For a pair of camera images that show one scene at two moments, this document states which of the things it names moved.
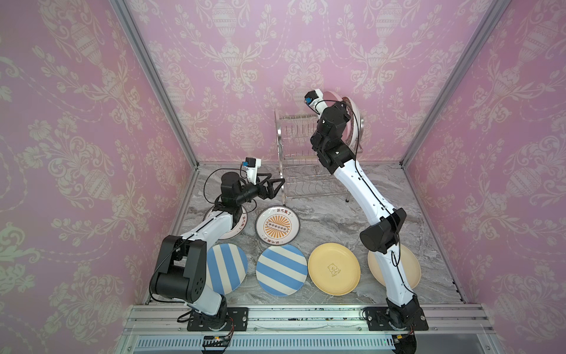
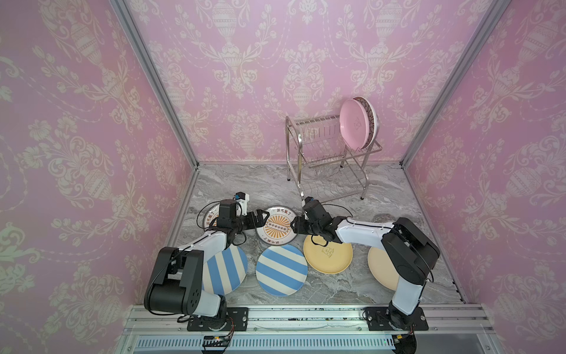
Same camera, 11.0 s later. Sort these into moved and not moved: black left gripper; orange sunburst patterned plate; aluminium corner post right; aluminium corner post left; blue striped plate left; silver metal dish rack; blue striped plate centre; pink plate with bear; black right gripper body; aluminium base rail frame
Moved: black right gripper body; black left gripper; silver metal dish rack; pink plate with bear
Not moved: blue striped plate left; orange sunburst patterned plate; aluminium base rail frame; aluminium corner post right; blue striped plate centre; aluminium corner post left
